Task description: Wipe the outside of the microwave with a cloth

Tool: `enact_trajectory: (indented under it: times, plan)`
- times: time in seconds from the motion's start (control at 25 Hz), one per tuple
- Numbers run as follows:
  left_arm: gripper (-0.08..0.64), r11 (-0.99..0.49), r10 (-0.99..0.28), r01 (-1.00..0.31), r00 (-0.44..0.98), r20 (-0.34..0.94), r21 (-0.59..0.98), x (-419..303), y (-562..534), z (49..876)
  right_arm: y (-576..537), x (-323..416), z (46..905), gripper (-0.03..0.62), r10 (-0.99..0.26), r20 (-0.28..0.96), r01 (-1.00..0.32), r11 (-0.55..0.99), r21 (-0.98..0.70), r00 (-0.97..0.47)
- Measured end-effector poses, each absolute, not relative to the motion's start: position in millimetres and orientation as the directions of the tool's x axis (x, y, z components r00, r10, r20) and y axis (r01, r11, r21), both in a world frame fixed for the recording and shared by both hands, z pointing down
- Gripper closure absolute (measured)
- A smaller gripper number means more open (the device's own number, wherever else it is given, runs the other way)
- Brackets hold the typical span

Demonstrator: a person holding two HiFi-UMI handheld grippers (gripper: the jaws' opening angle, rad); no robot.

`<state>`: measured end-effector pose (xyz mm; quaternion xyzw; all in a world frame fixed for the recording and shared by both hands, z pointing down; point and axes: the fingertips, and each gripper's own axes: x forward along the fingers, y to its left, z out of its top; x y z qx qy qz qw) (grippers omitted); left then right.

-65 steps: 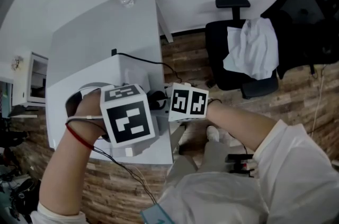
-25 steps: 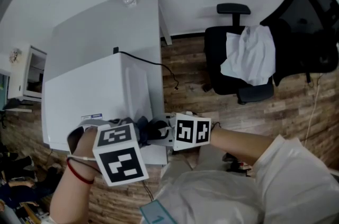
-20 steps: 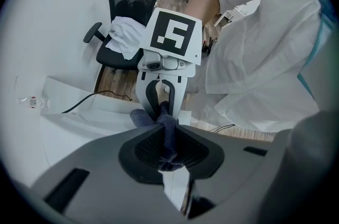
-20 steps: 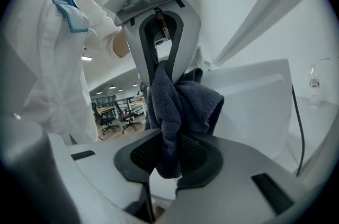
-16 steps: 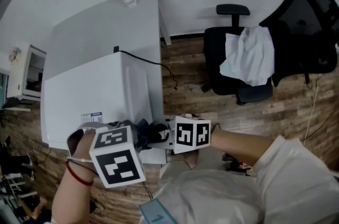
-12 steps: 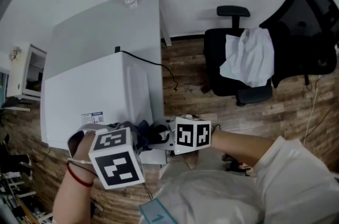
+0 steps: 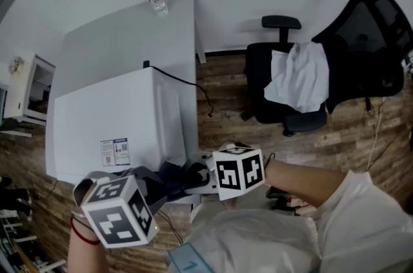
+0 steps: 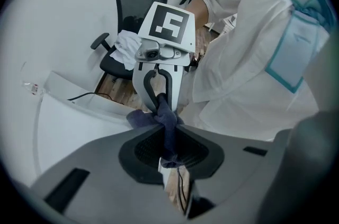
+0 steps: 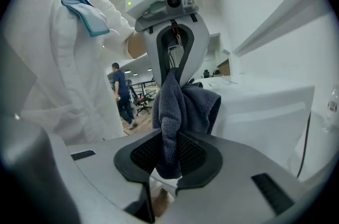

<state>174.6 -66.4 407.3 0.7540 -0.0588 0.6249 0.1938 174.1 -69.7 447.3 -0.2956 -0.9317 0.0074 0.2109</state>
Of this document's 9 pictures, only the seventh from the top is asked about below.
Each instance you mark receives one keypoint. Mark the dark blue cloth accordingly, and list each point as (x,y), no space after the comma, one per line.
(175,181)

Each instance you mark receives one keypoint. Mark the white garment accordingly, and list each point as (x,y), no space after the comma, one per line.
(300,78)

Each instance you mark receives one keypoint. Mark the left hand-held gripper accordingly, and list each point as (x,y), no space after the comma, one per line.
(116,220)

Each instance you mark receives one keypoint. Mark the person's left forearm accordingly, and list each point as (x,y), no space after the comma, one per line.
(85,255)

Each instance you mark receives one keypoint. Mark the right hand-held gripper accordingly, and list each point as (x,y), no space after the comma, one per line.
(238,171)

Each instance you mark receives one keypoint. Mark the black battery pack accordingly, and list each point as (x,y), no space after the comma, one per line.
(284,200)

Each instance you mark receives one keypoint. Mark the white table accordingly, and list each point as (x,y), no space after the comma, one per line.
(113,39)

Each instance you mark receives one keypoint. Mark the white microwave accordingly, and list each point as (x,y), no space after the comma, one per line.
(113,110)

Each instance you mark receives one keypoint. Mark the white side desk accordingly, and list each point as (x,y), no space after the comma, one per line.
(16,94)

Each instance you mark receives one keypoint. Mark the teal-edged badge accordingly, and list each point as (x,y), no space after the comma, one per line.
(187,260)

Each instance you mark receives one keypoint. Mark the small flower bouquet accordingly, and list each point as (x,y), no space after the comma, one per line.
(15,64)

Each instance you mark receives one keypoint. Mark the person's right forearm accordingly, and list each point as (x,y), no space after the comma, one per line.
(300,183)

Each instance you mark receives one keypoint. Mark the black office chair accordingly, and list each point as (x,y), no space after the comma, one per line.
(364,55)

